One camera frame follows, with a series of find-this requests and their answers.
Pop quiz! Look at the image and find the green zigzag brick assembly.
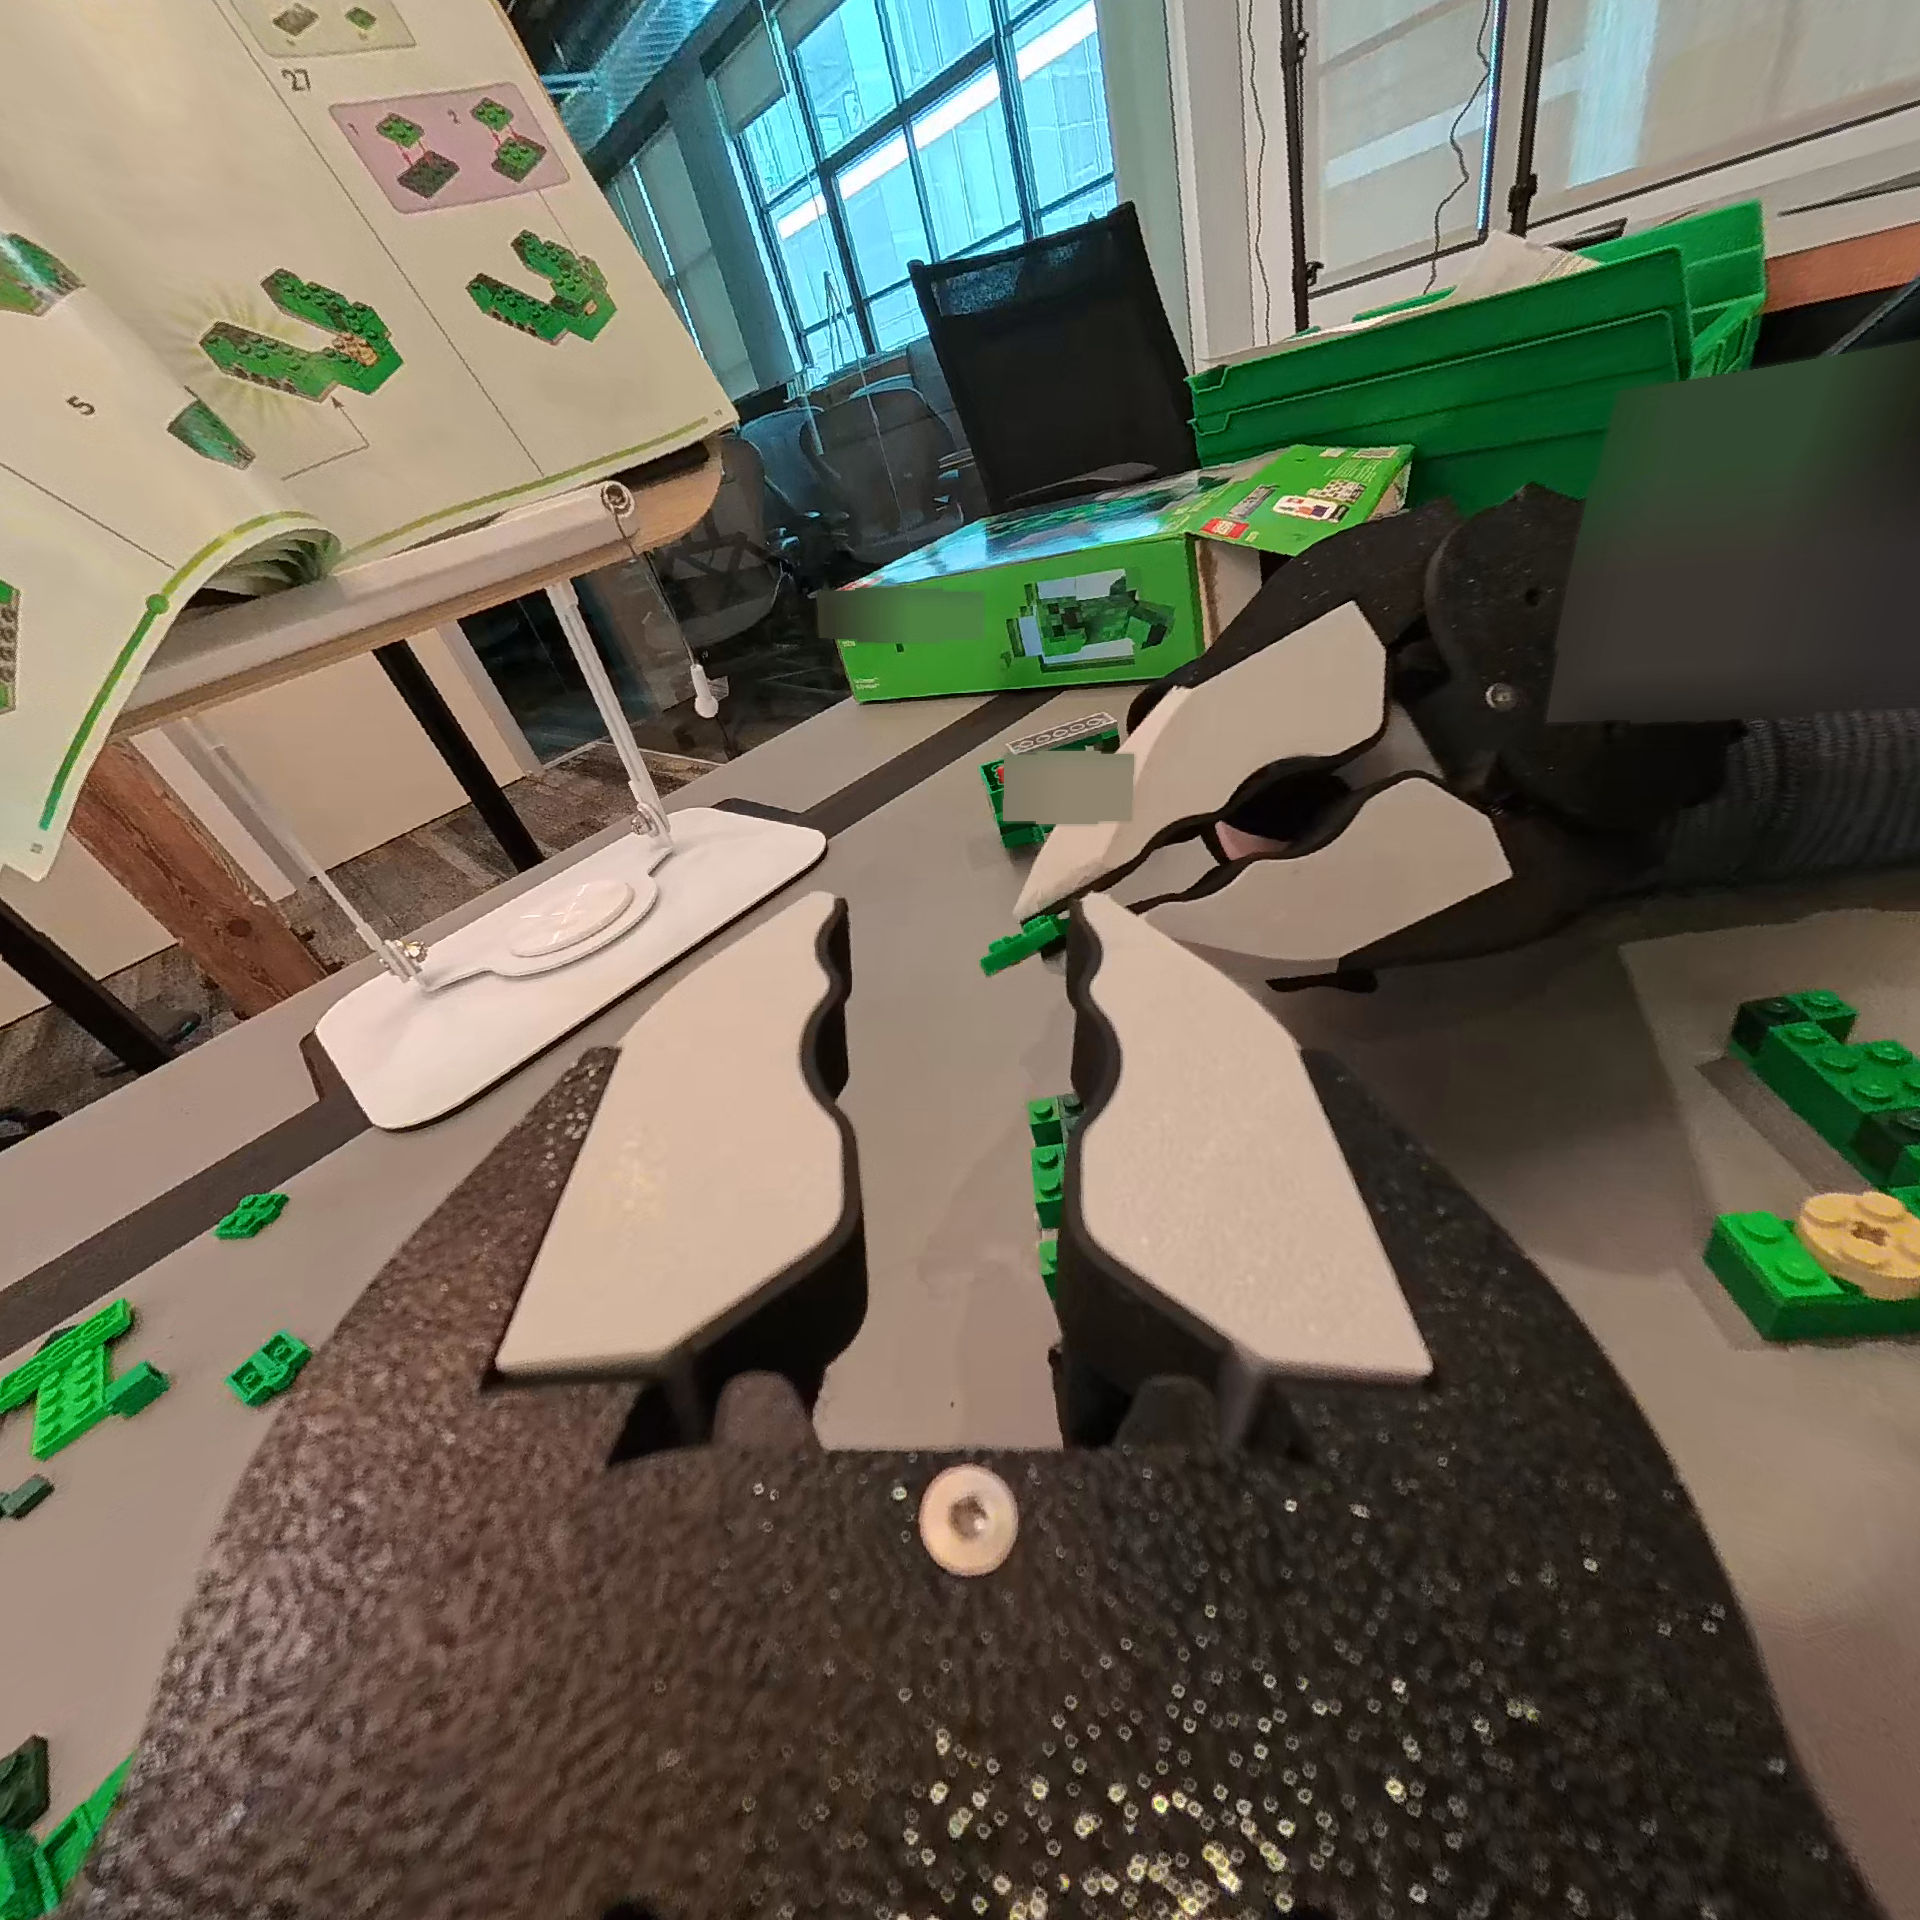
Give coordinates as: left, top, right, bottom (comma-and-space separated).
1706, 988, 1920, 1346

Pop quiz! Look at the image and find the green and grey brick assembly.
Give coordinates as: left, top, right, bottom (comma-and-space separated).
978, 714, 1137, 858

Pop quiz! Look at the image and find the person's right forearm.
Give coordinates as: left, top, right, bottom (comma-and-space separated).
1635, 710, 1920, 902

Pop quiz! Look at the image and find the green brick strip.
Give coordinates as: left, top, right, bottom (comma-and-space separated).
1023, 1093, 1086, 1284

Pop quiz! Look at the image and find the pile of green bricks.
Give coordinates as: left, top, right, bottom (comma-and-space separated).
0, 1188, 317, 1920

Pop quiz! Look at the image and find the white booklet stand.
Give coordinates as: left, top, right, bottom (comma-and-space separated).
111, 428, 829, 1129

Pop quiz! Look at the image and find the black tripod stand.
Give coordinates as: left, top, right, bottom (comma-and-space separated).
1500, 0, 1555, 242
1281, 0, 1327, 295

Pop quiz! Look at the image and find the instruction booklet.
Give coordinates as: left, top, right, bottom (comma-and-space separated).
0, 0, 740, 879

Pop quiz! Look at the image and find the large paned window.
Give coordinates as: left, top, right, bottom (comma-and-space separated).
593, 0, 1124, 377

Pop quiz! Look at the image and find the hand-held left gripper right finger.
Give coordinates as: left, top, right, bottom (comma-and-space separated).
1049, 897, 1433, 1450

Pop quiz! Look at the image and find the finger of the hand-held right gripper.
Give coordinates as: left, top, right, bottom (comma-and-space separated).
1014, 609, 1393, 923
1118, 772, 1513, 988

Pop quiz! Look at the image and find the green brick set box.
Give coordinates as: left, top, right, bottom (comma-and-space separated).
831, 441, 1418, 707

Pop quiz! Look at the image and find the green plastic bin stack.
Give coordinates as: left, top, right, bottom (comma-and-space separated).
1189, 198, 1766, 505

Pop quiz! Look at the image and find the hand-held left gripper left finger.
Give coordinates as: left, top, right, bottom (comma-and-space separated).
491, 891, 869, 1450

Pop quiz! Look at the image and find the black mesh office chair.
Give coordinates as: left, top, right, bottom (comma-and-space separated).
909, 201, 1202, 519

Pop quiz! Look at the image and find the grey mesh office chair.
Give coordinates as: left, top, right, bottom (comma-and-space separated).
661, 335, 970, 602

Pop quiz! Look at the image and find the grey desk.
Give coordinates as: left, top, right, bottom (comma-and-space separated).
0, 681, 1920, 1920

